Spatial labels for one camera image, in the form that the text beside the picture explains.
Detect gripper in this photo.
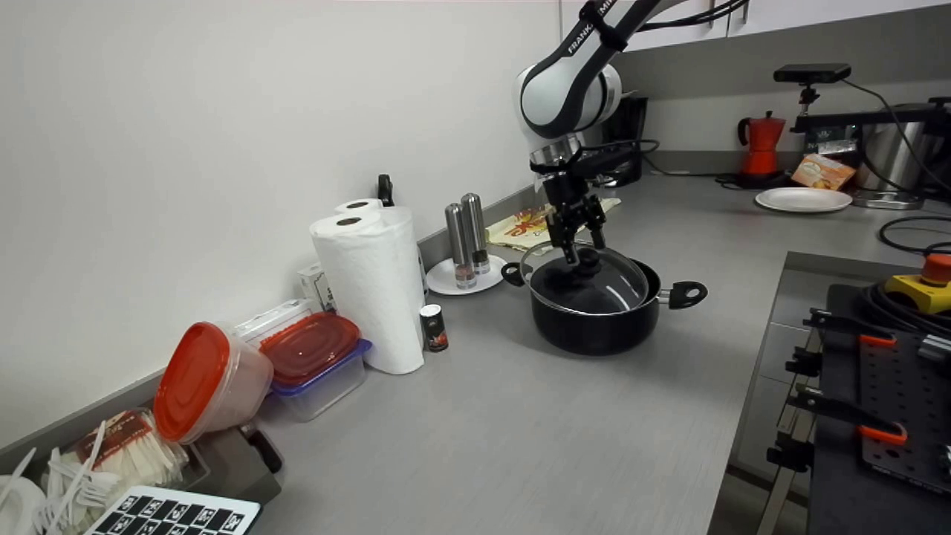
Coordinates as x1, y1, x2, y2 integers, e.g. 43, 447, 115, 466
536, 165, 608, 266

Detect glass pot lid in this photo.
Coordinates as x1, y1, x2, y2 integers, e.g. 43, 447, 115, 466
519, 241, 652, 315

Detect black cooking pot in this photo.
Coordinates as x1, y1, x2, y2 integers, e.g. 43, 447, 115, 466
502, 253, 709, 357

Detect red moka pot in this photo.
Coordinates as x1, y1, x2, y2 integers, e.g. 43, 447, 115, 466
737, 111, 787, 178

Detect rectangular container with red lid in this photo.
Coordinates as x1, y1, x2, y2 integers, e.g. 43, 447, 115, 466
259, 311, 363, 389

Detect clear container with blue lid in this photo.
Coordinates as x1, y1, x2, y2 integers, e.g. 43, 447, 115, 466
271, 340, 373, 423

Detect round tub with red lid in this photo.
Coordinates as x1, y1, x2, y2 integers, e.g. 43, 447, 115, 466
153, 321, 275, 445

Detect yellow printed cloth bag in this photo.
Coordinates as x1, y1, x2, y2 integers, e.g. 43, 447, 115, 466
486, 196, 623, 253

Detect steel spice grinder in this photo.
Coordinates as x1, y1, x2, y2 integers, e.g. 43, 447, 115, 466
461, 192, 492, 276
444, 203, 478, 291

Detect black coffee machine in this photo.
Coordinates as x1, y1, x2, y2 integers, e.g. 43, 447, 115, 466
599, 92, 649, 189

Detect small white plate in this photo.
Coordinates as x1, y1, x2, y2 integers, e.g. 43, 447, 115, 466
426, 254, 508, 296

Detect small dark spice jar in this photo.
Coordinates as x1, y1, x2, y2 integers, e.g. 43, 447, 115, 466
420, 303, 449, 353

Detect white paper towel roll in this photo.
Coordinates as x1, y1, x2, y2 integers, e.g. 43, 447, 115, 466
310, 211, 426, 375
334, 198, 429, 298

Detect black round hot plate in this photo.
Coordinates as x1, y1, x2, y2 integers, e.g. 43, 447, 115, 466
734, 169, 794, 189

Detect orange food packet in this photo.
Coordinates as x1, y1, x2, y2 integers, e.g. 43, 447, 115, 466
790, 153, 857, 192

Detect small white box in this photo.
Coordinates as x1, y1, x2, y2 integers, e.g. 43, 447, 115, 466
298, 262, 337, 313

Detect black and orange clamp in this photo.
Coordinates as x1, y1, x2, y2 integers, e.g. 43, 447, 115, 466
802, 307, 898, 351
786, 385, 909, 447

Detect stand mixer with steel bowl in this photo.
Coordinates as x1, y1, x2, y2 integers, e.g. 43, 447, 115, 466
791, 98, 951, 211

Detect white plastic container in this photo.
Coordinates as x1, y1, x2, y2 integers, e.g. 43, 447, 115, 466
233, 299, 319, 348

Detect yellow emergency stop button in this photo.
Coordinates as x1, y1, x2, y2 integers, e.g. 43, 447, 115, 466
883, 253, 951, 315

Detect grey organizer tray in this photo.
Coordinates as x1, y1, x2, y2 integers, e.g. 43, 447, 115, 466
0, 416, 285, 535

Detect black and white calibration board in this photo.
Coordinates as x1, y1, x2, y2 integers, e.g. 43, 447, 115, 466
84, 486, 263, 535

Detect bundle of white packets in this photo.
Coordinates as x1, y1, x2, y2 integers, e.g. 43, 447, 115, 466
73, 408, 189, 487

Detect heap of white plastic forks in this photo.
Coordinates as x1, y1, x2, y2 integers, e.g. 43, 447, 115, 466
0, 422, 123, 535

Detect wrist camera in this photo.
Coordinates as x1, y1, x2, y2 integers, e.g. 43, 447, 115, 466
574, 143, 638, 179

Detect camera on mount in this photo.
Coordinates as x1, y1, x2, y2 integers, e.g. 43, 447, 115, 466
773, 62, 853, 118

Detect black cable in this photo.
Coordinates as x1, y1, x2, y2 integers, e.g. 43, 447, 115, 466
878, 215, 951, 258

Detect white wall cabinets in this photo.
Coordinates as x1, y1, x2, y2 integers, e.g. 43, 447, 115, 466
560, 0, 951, 54

